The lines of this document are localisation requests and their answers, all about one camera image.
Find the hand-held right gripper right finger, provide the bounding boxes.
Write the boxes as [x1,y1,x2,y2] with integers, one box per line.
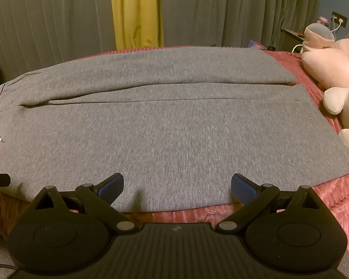
[216,173,321,233]

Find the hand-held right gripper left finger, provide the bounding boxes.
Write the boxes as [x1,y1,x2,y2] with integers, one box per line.
[31,173,138,234]

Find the grey pants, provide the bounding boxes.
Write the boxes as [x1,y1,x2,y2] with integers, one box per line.
[0,46,349,213]

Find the person's grey clothing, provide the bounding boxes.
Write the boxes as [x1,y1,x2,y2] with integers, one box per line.
[0,227,19,279]

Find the pink ribbed blanket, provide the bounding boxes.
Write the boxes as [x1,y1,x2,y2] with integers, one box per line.
[0,44,349,279]

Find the beige plush toy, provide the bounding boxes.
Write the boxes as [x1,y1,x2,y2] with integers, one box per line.
[323,84,349,155]

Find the dark nightstand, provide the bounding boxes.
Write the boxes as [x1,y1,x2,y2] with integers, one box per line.
[282,28,306,53]

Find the grey curtain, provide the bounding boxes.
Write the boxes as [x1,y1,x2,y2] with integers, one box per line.
[0,0,117,90]
[160,0,322,48]

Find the grey and pink plush toy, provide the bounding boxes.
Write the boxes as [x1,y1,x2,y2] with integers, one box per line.
[303,23,336,53]

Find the yellow curtain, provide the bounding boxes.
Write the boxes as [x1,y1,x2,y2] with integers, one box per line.
[110,0,164,50]

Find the wall socket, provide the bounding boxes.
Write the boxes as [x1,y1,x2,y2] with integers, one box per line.
[331,11,349,29]

